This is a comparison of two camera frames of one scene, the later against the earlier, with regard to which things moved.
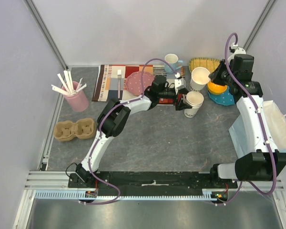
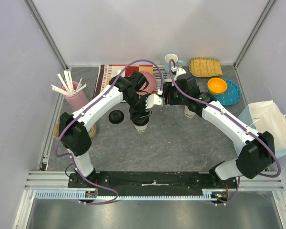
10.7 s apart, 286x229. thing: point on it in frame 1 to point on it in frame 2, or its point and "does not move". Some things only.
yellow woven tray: (210, 64) does not move
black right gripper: (219, 75) to (168, 94)
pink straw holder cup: (78, 101) does not move
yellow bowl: (216, 88) does not move
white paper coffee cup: (199, 78) to (141, 129)
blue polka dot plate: (224, 98) does not move
